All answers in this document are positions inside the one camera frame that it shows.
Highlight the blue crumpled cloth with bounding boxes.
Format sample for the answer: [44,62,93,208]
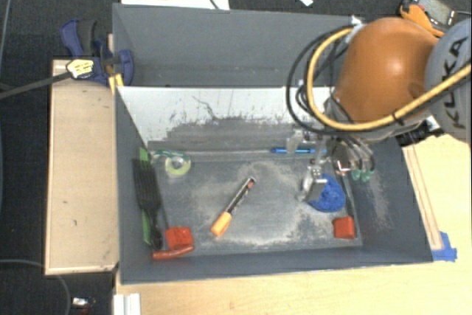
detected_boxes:
[308,175,347,214]

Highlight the black cylinder on white bracket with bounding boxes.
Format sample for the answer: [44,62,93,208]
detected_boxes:
[395,117,445,148]

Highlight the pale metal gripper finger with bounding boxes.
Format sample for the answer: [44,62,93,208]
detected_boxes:
[308,179,329,204]
[296,165,322,203]

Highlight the pale wood board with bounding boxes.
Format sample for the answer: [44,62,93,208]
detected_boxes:
[44,58,121,276]

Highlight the green flat strip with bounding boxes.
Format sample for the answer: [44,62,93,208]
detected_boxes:
[138,147,155,247]

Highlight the blue pen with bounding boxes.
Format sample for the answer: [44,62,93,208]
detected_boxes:
[271,146,328,155]

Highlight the orange and black marker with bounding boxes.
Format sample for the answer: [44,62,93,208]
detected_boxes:
[209,176,257,238]

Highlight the grey metal bin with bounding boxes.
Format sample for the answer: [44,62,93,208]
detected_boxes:
[111,2,434,285]

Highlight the red block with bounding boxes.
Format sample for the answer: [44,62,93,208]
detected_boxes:
[333,215,356,240]
[164,226,195,250]

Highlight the clear and green tape roll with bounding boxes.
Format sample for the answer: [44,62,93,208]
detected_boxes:
[150,149,192,179]

